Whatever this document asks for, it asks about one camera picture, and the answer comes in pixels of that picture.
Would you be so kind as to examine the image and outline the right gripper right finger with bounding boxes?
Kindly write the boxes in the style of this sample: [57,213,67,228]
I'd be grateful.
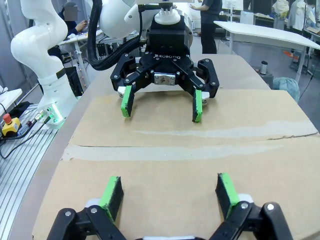
[209,172,301,240]

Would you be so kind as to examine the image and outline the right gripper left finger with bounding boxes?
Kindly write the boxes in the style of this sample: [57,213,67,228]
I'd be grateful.
[47,175,131,240]

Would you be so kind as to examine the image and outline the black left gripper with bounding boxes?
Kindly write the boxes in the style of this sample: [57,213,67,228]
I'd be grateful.
[109,21,221,124]

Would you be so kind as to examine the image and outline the brown cardboard box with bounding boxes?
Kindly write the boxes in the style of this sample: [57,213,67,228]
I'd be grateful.
[31,88,320,240]

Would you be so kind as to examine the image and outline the yellow emergency stop box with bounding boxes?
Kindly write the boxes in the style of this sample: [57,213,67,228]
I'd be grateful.
[1,113,21,137]

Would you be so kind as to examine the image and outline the black chair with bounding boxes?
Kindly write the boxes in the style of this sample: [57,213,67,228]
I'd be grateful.
[65,65,85,98]

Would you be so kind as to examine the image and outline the person in dark clothes standing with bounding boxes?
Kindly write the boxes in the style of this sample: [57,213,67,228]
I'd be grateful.
[191,0,224,55]

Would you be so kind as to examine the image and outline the metal thermos cup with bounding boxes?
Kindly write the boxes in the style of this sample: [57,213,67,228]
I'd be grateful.
[259,60,270,75]

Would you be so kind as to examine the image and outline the seated person in dark jacket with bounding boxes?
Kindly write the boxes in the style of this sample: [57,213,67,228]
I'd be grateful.
[47,1,91,62]

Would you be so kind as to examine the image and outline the teal cloth bundle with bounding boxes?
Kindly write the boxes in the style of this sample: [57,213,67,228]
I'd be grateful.
[273,76,301,102]

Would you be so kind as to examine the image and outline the white table with thin top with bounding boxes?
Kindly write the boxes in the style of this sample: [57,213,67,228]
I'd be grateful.
[213,20,320,85]

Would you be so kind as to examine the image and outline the black bag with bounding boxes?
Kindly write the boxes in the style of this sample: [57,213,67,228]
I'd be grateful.
[9,100,39,119]

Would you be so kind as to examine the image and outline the black corrugated cable conduit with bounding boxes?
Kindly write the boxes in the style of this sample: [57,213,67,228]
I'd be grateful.
[88,0,151,73]

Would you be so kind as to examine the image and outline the aluminium profile base plate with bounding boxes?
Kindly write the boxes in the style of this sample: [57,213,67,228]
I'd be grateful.
[0,101,76,240]

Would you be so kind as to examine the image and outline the black cable on base plate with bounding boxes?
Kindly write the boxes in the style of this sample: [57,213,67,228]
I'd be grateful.
[0,117,52,161]

